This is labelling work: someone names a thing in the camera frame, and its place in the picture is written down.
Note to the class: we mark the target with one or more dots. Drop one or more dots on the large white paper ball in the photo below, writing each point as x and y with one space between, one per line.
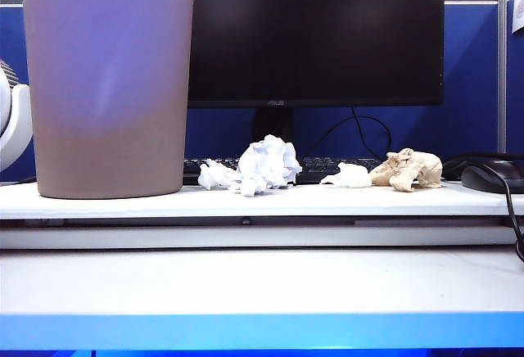
266 164

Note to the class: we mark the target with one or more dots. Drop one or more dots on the small white paper ball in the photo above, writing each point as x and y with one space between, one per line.
215 177

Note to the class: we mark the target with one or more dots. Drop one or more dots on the small cream paper ball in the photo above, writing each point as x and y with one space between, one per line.
350 176

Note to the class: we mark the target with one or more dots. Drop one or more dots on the tan paper ball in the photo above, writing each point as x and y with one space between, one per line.
409 168

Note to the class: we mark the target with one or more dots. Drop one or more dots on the black monitor stand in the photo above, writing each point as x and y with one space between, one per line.
272 127

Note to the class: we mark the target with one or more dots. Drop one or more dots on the white desk riser board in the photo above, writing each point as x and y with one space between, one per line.
286 203

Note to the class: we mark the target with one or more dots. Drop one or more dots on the black computer keyboard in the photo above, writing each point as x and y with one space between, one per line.
315 166

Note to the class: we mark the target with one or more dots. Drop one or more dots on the black computer monitor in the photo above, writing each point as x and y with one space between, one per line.
319 33

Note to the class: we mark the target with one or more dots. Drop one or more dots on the grey plastic waste bin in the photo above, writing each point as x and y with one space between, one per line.
106 87

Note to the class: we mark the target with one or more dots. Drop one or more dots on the black computer mouse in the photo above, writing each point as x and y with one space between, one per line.
487 179

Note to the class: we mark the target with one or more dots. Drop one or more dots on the white desk fan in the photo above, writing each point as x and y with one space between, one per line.
20 111

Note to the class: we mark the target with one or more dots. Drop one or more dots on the white paper sheet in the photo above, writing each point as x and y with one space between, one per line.
519 15

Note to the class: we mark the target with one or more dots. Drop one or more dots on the grey partition post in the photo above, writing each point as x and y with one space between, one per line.
502 74

